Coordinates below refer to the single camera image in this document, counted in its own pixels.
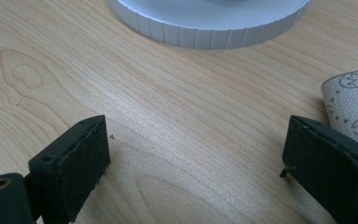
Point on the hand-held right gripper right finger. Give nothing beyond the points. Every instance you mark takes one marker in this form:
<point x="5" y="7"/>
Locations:
<point x="332" y="161"/>

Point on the white ribbed round base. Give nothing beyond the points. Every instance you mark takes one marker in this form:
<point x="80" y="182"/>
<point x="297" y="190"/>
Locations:
<point x="211" y="21"/>

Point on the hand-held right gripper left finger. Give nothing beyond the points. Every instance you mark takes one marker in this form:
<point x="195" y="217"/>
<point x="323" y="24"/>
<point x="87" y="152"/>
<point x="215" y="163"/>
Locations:
<point x="74" y="168"/>

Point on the white patterned cloth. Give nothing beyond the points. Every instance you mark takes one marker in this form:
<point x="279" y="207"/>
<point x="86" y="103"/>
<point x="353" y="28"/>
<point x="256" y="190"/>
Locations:
<point x="352" y="102"/>

